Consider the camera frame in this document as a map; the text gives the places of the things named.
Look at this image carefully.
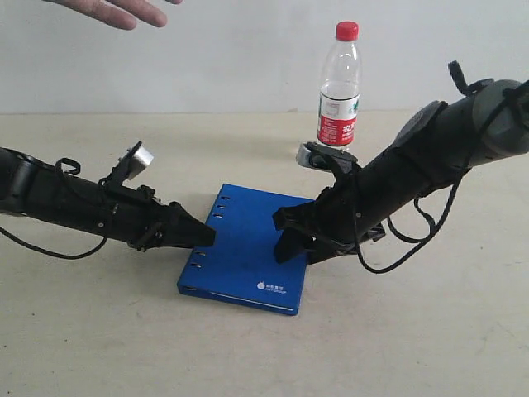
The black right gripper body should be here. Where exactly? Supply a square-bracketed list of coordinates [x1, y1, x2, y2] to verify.
[273, 174, 385, 250]

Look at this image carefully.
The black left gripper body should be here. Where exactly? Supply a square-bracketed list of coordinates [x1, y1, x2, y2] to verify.
[98, 185, 182, 251]

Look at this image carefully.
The blue ring binder notebook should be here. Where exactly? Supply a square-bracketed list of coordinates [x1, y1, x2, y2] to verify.
[177, 183, 309, 316]

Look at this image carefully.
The clear water bottle red label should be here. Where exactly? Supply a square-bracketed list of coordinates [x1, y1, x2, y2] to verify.
[317, 21, 361, 151]

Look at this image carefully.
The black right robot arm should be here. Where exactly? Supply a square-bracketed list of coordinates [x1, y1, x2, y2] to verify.
[273, 79, 528, 264]

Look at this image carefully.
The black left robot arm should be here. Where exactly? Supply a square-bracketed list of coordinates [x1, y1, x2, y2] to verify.
[1, 142, 216, 251]

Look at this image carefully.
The person's bare hand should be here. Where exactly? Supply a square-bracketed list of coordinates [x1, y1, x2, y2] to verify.
[47, 0, 168, 31]

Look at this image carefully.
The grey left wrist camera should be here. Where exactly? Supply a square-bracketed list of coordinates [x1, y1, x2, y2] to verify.
[108, 141, 155, 184]

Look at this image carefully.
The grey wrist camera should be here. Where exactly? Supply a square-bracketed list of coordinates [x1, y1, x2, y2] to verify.
[108, 141, 155, 184]
[296, 141, 361, 174]

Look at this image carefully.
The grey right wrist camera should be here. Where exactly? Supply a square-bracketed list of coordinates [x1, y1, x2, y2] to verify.
[296, 141, 361, 174]

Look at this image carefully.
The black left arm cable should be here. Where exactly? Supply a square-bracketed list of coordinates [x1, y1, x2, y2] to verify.
[0, 159, 109, 261]

